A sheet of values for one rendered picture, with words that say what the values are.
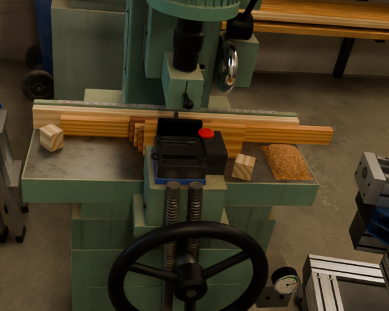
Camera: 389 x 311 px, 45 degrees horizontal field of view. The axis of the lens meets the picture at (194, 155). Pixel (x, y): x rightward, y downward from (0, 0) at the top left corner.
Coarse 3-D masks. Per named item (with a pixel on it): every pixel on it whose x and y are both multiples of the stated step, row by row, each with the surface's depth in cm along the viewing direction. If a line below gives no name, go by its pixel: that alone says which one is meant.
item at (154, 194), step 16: (144, 160) 92; (144, 176) 91; (208, 176) 86; (144, 192) 90; (160, 192) 82; (208, 192) 83; (224, 192) 84; (144, 208) 86; (160, 208) 84; (208, 208) 85; (160, 224) 86
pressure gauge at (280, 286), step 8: (280, 272) 106; (288, 272) 106; (296, 272) 107; (272, 280) 107; (280, 280) 105; (288, 280) 106; (296, 280) 106; (280, 288) 107; (288, 288) 108; (296, 288) 108
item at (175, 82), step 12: (168, 60) 99; (168, 72) 95; (180, 72) 95; (192, 72) 96; (168, 84) 94; (180, 84) 93; (192, 84) 94; (168, 96) 95; (180, 96) 95; (192, 96) 95; (180, 108) 97; (192, 108) 97
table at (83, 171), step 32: (32, 160) 92; (64, 160) 94; (96, 160) 95; (128, 160) 97; (256, 160) 103; (32, 192) 90; (64, 192) 91; (96, 192) 92; (128, 192) 93; (256, 192) 97; (288, 192) 99
